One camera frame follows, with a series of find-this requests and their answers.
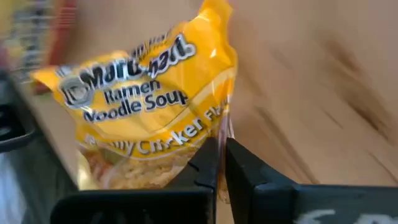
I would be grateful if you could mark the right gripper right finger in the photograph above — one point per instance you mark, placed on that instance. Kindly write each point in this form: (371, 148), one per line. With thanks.
(311, 205)

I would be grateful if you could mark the lime chili shrimp noodle packet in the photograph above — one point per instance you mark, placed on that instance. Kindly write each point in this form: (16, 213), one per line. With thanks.
(62, 31)

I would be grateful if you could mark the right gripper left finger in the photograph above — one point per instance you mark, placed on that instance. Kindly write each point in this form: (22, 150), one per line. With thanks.
(155, 205)

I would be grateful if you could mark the creamy chicken noodle packet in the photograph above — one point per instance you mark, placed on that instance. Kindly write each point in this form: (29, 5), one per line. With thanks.
(140, 102)

